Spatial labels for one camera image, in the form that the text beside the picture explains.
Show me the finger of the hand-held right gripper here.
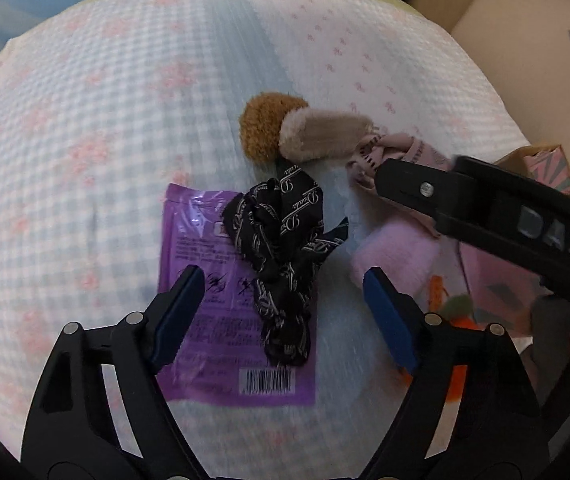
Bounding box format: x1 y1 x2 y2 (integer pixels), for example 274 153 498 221
375 159 472 237

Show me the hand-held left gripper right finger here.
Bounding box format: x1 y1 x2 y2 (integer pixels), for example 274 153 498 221
362 267 550 480

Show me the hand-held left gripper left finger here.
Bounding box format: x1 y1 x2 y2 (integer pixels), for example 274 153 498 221
21 265 206 480

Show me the pink patterned sock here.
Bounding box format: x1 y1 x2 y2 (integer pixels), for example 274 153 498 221
347 132 453 238

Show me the purple plastic packet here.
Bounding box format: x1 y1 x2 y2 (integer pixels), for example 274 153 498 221
157 183 316 407

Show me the cardboard box with pink print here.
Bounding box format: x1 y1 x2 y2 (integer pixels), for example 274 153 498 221
495 144 570 198

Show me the pink plush toy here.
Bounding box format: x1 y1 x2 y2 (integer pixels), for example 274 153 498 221
350 221 438 297

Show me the orange carrot plush toy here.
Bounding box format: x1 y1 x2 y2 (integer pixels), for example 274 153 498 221
399 275 483 403

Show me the pink printed packet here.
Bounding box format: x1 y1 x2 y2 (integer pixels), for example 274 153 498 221
457 247 546 338

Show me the brown and beige plush mushroom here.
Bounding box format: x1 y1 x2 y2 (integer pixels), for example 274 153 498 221
279 106 374 163

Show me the black printed scarf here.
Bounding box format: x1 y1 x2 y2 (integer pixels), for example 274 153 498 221
221 159 350 366

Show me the brown plush ball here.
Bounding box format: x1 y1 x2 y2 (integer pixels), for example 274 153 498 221
239 91 310 163

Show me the checked pastel blanket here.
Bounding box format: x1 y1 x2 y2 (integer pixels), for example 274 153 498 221
0 0 530 466

